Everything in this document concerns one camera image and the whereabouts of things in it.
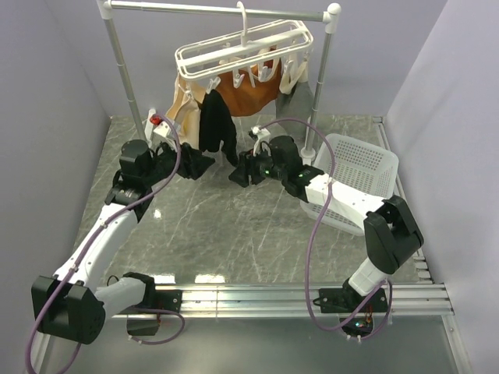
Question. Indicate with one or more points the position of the orange hanging underwear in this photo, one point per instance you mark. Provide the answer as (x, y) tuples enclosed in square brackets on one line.
[(247, 100)]

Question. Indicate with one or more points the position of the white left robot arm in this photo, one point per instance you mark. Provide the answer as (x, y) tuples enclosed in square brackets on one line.
[(69, 304)]

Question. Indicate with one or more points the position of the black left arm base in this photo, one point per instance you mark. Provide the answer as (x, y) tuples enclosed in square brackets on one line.
[(146, 320)]

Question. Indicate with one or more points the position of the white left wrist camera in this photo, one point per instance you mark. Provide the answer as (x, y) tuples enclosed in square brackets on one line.
[(157, 130)]

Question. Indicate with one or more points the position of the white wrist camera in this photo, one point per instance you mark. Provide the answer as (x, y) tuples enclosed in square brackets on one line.
[(157, 130), (259, 136)]

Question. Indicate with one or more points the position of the white plastic laundry basket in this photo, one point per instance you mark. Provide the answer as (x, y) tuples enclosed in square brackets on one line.
[(363, 166)]

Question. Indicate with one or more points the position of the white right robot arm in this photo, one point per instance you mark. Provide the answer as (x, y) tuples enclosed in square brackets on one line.
[(390, 230)]

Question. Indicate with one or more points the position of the cream grey hanging underwear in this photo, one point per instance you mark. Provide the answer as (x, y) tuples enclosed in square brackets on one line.
[(295, 98)]

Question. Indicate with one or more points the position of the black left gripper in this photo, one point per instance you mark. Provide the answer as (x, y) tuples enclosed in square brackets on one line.
[(192, 163)]

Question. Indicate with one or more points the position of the black underwear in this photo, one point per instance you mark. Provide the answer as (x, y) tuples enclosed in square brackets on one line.
[(217, 130)]

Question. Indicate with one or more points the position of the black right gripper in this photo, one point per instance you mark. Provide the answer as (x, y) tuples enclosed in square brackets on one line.
[(248, 163)]

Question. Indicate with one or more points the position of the beige hanging underwear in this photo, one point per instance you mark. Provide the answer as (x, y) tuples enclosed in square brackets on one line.
[(185, 110)]

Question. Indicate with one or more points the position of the white metal clothes rack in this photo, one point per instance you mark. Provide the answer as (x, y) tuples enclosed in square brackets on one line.
[(328, 18)]

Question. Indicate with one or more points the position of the white plastic clip hanger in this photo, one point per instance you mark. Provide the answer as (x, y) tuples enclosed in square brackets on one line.
[(243, 49)]

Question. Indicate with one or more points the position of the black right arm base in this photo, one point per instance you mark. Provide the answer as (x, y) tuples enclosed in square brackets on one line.
[(366, 315)]

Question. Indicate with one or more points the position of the aluminium front rail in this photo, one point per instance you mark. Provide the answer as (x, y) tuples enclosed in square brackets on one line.
[(274, 301)]

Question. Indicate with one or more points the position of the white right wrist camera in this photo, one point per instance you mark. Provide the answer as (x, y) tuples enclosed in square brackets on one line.
[(259, 136)]

